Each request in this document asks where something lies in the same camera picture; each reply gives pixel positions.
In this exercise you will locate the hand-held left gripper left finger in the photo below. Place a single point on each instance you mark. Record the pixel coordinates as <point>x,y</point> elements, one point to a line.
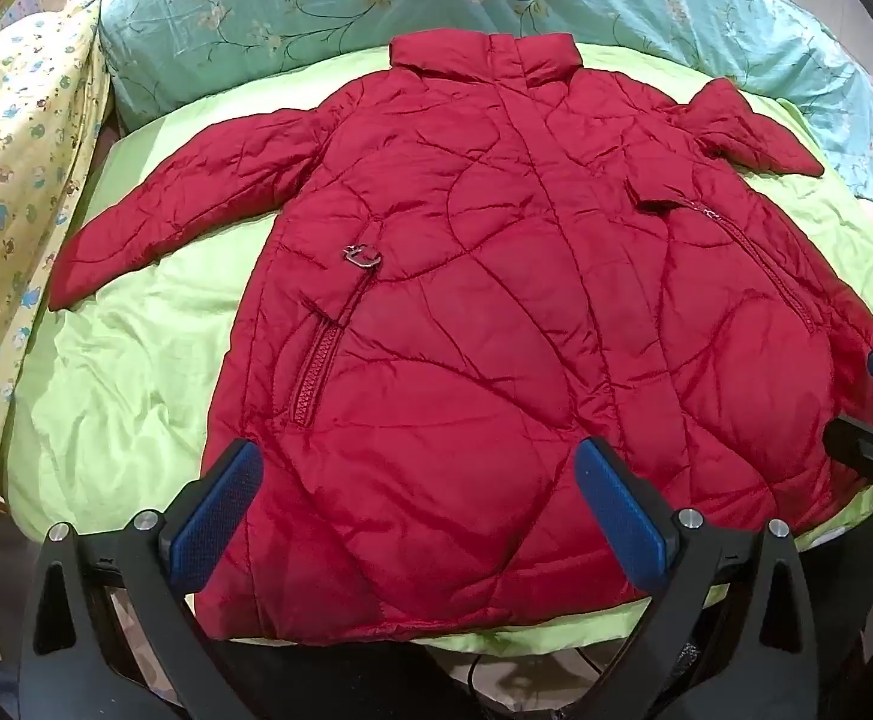
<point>215,517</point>

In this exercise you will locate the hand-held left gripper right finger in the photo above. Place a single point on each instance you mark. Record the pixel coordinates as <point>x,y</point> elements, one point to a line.
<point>616,510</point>

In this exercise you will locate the red quilted jacket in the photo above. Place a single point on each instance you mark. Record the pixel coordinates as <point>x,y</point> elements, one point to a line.
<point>481,300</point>

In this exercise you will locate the light green bed sheet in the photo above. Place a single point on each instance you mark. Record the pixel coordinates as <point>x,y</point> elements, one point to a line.
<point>129,360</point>

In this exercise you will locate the yellow printed blanket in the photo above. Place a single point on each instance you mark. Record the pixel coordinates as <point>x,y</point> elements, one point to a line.
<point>9,187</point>

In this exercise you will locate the teal floral quilt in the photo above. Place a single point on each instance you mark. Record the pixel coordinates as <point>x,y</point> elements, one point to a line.
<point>271,7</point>

